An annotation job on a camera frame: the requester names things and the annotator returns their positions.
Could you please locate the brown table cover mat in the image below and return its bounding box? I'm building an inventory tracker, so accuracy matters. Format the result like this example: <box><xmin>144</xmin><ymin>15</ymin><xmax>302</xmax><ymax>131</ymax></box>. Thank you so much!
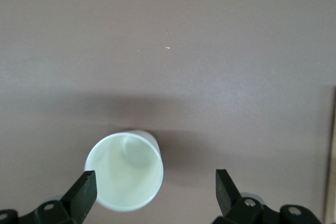
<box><xmin>0</xmin><ymin>0</ymin><xmax>336</xmax><ymax>224</ymax></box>

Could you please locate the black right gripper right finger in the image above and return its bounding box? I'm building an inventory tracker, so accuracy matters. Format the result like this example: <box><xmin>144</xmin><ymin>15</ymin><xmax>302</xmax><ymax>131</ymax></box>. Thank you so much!
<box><xmin>214</xmin><ymin>168</ymin><xmax>280</xmax><ymax>224</ymax></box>

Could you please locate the white plastic cup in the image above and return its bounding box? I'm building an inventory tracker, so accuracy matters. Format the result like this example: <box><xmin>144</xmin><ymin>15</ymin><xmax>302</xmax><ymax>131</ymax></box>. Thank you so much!
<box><xmin>83</xmin><ymin>129</ymin><xmax>164</xmax><ymax>212</ymax></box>

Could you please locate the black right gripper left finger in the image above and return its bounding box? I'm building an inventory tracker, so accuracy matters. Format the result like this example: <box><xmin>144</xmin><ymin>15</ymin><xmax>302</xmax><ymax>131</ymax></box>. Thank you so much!
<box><xmin>19</xmin><ymin>170</ymin><xmax>98</xmax><ymax>224</ymax></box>

